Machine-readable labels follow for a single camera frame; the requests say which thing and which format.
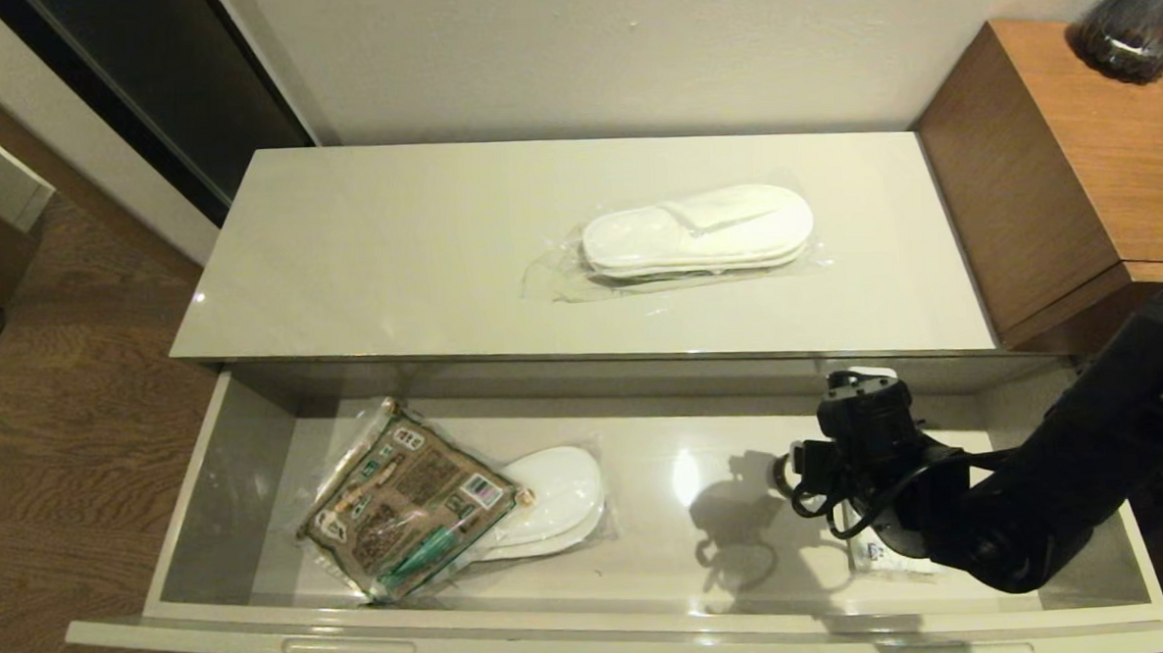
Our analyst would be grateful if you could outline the brown wooden side cabinet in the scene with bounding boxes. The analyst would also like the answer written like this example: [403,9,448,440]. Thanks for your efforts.
[910,13,1163,362]

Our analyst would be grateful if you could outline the brown grain package green print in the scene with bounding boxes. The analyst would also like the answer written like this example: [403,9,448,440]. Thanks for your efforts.
[292,392,540,607]

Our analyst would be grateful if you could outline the dark door panel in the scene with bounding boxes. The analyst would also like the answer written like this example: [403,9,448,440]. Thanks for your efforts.
[0,0,323,240]

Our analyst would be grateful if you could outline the white slippers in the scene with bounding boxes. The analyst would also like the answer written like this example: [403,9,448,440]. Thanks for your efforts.
[449,443,614,566]
[519,178,832,306]

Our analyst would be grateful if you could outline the white door frame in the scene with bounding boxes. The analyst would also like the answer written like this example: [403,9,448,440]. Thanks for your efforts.
[0,0,227,279]

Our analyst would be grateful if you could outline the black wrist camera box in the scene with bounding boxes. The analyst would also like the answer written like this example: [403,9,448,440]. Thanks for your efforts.
[789,437,850,500]

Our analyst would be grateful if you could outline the glossy white drawer cabinet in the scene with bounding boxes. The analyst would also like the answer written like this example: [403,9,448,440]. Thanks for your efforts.
[162,115,1086,428]

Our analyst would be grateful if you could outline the white patterned tissue pack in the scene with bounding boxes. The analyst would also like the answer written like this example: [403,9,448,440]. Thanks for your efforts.
[841,507,938,581]

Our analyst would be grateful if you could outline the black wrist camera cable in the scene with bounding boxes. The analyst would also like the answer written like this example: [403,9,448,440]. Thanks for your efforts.
[788,446,1004,546]

